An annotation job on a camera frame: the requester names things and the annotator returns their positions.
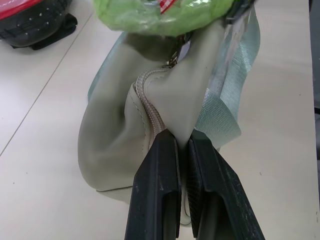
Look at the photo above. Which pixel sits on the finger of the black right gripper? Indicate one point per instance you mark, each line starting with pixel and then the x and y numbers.
pixel 241 11

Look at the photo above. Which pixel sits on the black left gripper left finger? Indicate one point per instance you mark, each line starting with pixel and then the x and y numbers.
pixel 155 190

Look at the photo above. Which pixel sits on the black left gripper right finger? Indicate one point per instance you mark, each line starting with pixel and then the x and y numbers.
pixel 220 200

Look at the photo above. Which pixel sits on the pale green leather pouch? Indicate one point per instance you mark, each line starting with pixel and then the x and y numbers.
pixel 110 140

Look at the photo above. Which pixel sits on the bright green plastic packet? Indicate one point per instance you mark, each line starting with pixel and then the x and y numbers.
pixel 125 15

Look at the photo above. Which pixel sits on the black and red bag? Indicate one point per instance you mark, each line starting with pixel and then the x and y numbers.
pixel 30 25

